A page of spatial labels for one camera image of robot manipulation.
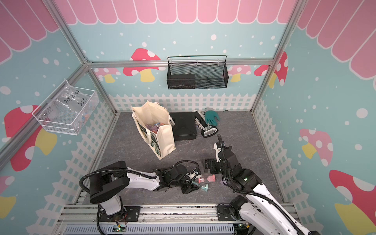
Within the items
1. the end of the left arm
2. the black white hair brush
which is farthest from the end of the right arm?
the black white hair brush

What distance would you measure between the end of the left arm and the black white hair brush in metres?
0.37

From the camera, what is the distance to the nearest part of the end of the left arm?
680 millimetres

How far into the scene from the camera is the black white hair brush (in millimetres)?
1078

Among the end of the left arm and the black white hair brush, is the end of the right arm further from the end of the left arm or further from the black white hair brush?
the black white hair brush
